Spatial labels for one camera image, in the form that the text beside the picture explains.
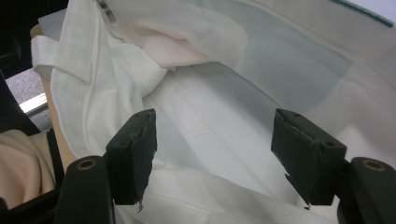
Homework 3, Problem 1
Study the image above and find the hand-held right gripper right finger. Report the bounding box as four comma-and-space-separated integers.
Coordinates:
270, 107, 348, 207

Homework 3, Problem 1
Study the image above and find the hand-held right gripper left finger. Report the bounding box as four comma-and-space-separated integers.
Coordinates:
105, 107, 159, 207

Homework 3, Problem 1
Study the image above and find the white patterned canvas tote bag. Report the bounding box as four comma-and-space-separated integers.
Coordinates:
30, 0, 396, 224

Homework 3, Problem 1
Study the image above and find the aluminium rail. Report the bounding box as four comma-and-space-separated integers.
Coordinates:
18, 92, 49, 115

